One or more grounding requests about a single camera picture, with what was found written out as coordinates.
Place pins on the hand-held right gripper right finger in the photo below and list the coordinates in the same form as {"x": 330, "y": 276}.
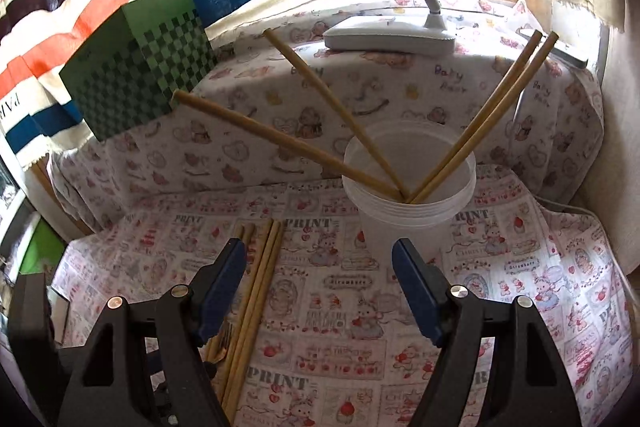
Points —
{"x": 417, "y": 292}

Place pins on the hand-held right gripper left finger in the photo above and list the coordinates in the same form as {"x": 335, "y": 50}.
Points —
{"x": 222, "y": 287}

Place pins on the golden metal fork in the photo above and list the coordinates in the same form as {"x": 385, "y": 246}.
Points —
{"x": 226, "y": 339}

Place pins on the white plastic cup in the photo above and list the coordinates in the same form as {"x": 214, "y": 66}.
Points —
{"x": 380, "y": 217}

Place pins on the chopstick pair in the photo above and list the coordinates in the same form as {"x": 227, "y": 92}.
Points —
{"x": 500, "y": 103}

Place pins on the strawberry print tablecloth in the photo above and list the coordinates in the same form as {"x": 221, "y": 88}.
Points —
{"x": 340, "y": 307}

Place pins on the cluttered storage shelf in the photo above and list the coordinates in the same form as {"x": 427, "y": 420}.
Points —
{"x": 15, "y": 217}

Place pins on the wooden cabinet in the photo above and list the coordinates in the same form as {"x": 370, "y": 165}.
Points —
{"x": 45, "y": 187}

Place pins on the bear print cloth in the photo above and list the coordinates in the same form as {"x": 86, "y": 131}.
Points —
{"x": 225, "y": 157}

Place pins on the green checkered box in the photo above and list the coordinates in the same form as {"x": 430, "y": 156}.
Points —
{"x": 130, "y": 72}

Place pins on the white power strip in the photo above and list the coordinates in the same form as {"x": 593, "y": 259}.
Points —
{"x": 570, "y": 57}

